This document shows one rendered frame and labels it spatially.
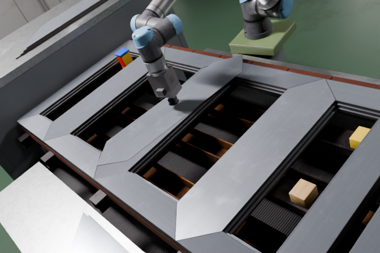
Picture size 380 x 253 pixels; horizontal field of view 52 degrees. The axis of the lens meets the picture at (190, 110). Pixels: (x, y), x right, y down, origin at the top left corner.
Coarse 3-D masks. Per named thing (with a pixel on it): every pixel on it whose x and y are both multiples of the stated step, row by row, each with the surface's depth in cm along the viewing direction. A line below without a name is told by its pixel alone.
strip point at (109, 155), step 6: (108, 144) 148; (108, 150) 145; (114, 150) 144; (102, 156) 143; (108, 156) 142; (114, 156) 141; (120, 156) 140; (102, 162) 141; (108, 162) 140; (114, 162) 138
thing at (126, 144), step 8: (120, 136) 150; (128, 136) 148; (112, 144) 147; (120, 144) 146; (128, 144) 144; (136, 144) 142; (144, 144) 141; (120, 152) 142; (128, 152) 140; (136, 152) 138
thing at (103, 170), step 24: (96, 72) 203; (192, 72) 173; (72, 96) 196; (120, 96) 176; (216, 96) 152; (96, 120) 170; (192, 120) 145; (168, 144) 140; (120, 168) 135; (288, 168) 112; (264, 192) 108; (240, 216) 103; (240, 240) 99; (336, 240) 89
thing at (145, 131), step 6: (138, 120) 154; (144, 120) 152; (132, 126) 152; (138, 126) 151; (144, 126) 149; (150, 126) 148; (132, 132) 149; (138, 132) 148; (144, 132) 146; (150, 132) 145; (156, 132) 144; (162, 132) 142; (138, 138) 144; (144, 138) 143; (150, 138) 142
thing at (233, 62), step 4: (220, 60) 168; (224, 60) 167; (228, 60) 165; (232, 60) 164; (236, 60) 163; (240, 60) 162; (224, 64) 164; (228, 64) 163; (232, 64) 162; (236, 64) 161; (240, 64) 160; (236, 68) 158; (240, 68) 157
